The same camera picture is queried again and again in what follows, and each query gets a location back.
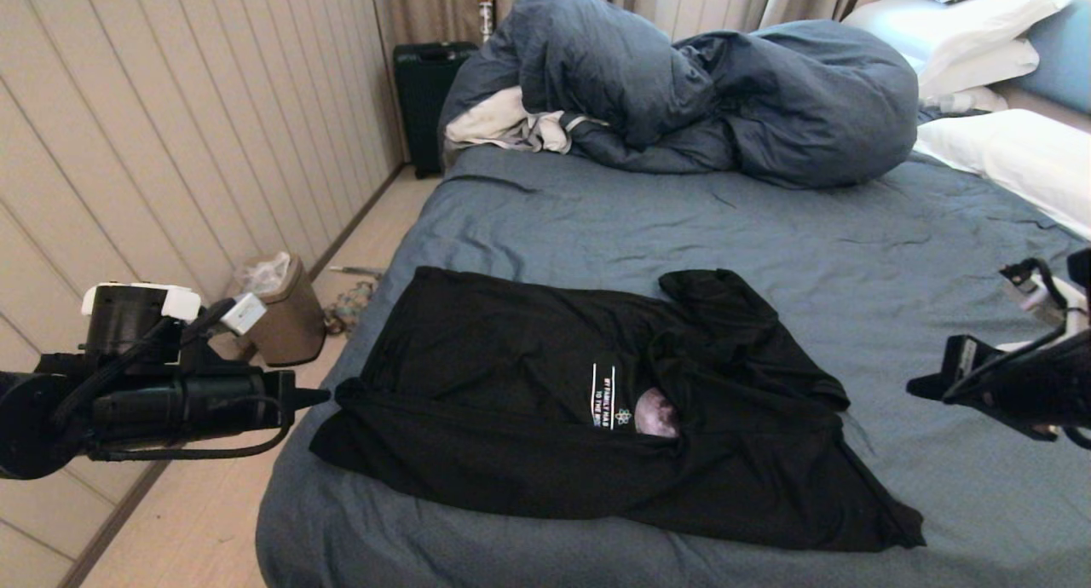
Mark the black printed t-shirt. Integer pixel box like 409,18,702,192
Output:
309,267,927,553

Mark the bronze trash bin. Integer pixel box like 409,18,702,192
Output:
209,254,327,367

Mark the teal patterned cloth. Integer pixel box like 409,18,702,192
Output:
324,279,378,337

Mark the clear plastic bin bag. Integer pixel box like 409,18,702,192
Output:
235,251,292,296

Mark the long white pillow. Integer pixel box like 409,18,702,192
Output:
914,109,1091,241

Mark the small white pillow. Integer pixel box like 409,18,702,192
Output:
921,87,1009,114

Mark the black suitcase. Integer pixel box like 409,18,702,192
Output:
394,42,478,179

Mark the flat white pillow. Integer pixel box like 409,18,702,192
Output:
914,38,1041,100

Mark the crumpled dark blue duvet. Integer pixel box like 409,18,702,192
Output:
439,0,920,189

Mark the bed with blue sheet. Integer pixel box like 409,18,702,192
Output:
256,143,1091,588

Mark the blue padded headboard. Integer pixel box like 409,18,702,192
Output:
1021,2,1091,116

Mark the large white pillow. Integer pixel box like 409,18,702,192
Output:
842,0,1071,77

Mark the white sheer curtain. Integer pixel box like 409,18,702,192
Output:
652,0,778,43

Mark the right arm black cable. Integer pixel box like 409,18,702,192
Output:
938,260,1091,451

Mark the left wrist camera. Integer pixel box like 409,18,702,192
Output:
200,292,268,342

